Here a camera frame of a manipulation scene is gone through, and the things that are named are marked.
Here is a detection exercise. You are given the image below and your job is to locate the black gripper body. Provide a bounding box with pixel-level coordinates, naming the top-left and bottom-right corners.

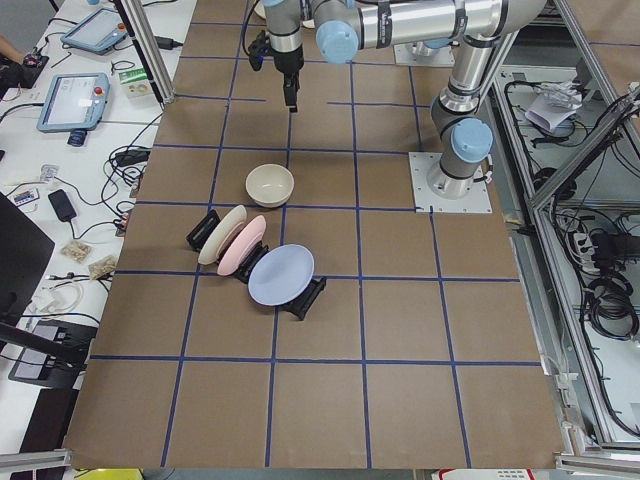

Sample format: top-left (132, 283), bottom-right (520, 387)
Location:
top-left (273, 48), bottom-right (304, 75)

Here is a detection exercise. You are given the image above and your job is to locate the cream bowl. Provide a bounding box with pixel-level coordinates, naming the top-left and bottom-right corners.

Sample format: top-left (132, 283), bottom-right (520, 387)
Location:
top-left (245, 164), bottom-right (295, 208)

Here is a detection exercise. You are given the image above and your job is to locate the green white small box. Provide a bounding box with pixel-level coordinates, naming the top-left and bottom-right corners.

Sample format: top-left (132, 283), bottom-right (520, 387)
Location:
top-left (118, 68), bottom-right (153, 98)

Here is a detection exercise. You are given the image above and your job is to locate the cream plate in rack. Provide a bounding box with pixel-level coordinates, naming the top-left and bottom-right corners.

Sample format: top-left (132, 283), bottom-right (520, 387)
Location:
top-left (198, 205), bottom-right (247, 265)

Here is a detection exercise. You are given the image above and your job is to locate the pink plate in rack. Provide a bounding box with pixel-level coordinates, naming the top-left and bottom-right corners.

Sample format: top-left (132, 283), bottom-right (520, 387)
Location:
top-left (217, 215), bottom-right (266, 276)

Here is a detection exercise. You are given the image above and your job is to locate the far teach pendant tablet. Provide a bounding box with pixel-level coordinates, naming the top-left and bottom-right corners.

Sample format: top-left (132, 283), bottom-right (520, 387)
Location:
top-left (61, 8), bottom-right (127, 55)

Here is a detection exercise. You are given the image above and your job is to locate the teach pendant tablet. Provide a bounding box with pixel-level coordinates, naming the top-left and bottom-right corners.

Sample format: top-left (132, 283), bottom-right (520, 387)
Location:
top-left (37, 73), bottom-right (110, 133)
top-left (61, 8), bottom-right (127, 55)

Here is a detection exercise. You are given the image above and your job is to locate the lavender plate in rack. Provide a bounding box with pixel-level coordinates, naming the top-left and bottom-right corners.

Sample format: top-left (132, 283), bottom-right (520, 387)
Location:
top-left (248, 244), bottom-right (315, 306)

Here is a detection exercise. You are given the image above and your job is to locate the near teach pendant tablet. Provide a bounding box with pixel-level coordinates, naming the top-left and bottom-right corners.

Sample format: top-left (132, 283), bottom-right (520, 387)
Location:
top-left (37, 73), bottom-right (110, 133)

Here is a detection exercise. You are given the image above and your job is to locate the black plate rack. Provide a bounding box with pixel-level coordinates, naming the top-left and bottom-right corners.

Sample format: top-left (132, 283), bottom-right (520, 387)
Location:
top-left (186, 210), bottom-right (327, 320)

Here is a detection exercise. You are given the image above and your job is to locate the crumpled white paper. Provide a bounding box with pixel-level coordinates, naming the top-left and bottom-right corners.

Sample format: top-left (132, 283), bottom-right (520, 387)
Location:
top-left (524, 81), bottom-right (583, 132)

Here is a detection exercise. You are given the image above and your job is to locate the black power adapter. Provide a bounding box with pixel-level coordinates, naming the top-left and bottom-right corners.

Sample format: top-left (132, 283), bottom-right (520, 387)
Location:
top-left (48, 189), bottom-right (77, 222)

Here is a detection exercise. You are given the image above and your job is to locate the black monitor stand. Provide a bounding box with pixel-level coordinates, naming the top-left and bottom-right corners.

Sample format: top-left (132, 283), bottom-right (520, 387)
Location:
top-left (1, 197), bottom-right (97, 388)

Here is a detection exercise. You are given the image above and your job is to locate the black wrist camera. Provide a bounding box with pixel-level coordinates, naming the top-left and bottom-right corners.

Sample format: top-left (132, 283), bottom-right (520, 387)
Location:
top-left (247, 30), bottom-right (272, 72)

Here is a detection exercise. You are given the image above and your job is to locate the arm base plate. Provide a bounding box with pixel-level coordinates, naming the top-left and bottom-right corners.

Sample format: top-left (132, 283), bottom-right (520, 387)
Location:
top-left (409, 152), bottom-right (493, 215)
top-left (394, 42), bottom-right (455, 68)

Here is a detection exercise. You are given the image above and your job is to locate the aluminium frame post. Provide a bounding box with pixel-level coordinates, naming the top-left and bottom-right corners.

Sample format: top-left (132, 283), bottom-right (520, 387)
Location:
top-left (114, 0), bottom-right (175, 105)

